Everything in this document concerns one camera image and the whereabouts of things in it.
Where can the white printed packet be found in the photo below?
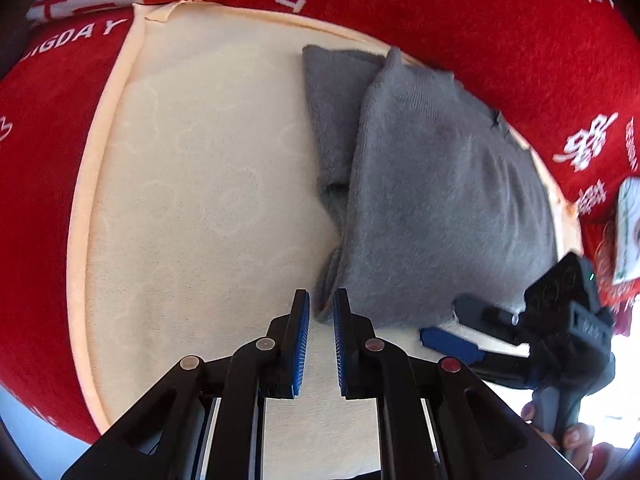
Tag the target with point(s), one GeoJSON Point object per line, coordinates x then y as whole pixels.
{"type": "Point", "coordinates": [629, 230]}

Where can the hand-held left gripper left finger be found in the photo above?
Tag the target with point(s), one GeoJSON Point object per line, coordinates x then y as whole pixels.
{"type": "Point", "coordinates": [299, 340]}

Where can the cream quilted mat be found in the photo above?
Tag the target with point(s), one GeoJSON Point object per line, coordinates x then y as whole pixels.
{"type": "Point", "coordinates": [200, 210]}

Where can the person's right hand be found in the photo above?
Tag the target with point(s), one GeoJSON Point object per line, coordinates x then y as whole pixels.
{"type": "Point", "coordinates": [575, 442]}

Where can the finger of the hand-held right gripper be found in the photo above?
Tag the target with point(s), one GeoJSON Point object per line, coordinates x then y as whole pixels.
{"type": "Point", "coordinates": [450, 342]}
{"type": "Point", "coordinates": [487, 317]}

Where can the red blanket with white print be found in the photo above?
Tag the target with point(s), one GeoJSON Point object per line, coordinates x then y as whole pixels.
{"type": "Point", "coordinates": [450, 10]}

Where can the grey knit sweater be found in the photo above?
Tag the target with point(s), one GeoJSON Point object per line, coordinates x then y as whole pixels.
{"type": "Point", "coordinates": [440, 185]}

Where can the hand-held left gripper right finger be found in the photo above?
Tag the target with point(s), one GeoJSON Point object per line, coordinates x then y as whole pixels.
{"type": "Point", "coordinates": [341, 345]}

